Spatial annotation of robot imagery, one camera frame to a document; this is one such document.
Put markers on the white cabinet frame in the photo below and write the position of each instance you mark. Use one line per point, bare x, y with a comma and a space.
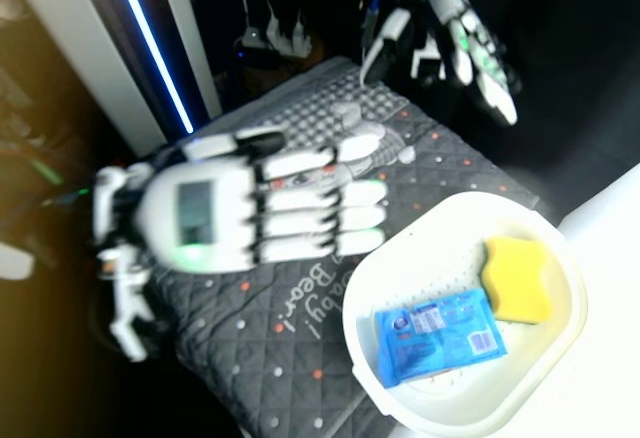
85, 48

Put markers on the white power strip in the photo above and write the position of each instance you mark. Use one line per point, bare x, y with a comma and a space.
290, 38

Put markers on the blue LED light strip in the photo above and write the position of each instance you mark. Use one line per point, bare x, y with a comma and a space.
152, 48

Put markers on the white round adapter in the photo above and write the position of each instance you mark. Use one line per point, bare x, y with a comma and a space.
254, 37

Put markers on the white curved panel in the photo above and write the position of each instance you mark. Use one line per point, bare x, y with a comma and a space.
610, 268

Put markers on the white plastic basin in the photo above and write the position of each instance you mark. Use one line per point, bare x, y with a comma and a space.
450, 408

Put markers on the yellow green sponge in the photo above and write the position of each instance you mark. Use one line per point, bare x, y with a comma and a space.
520, 278

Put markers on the grey bear print quilt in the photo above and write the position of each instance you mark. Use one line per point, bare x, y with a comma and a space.
250, 348

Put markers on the blue packet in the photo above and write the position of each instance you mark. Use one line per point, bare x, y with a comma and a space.
440, 338

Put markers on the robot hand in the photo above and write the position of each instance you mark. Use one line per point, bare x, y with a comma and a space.
452, 8
200, 218

